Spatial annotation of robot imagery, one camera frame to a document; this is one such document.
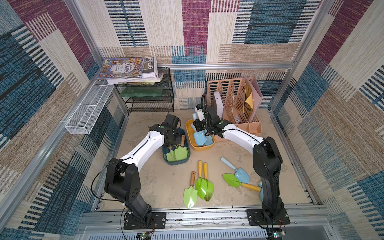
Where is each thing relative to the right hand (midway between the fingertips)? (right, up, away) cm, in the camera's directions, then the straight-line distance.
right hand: (194, 120), depth 93 cm
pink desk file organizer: (+32, +9, +26) cm, 42 cm away
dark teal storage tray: (-18, -18, +1) cm, 26 cm away
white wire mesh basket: (-67, +8, +3) cm, 67 cm away
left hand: (-11, -12, -5) cm, 17 cm away
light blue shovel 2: (+9, -13, +5) cm, 17 cm away
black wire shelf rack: (-35, +14, +26) cm, 46 cm away
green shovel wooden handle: (-8, -20, +1) cm, 22 cm away
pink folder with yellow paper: (+35, +14, -2) cm, 38 cm away
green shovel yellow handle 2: (+8, -37, -12) cm, 40 cm away
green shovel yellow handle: (+3, -35, -11) cm, 37 cm away
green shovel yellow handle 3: (+21, -34, -8) cm, 40 cm away
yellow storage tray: (-2, -13, +3) cm, 13 cm away
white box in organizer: (+16, +9, +1) cm, 18 cm away
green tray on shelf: (-34, +19, +5) cm, 39 cm away
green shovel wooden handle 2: (-2, -40, -12) cm, 41 cm away
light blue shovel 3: (+26, -31, -6) cm, 41 cm away
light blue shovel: (+4, -11, 0) cm, 11 cm away
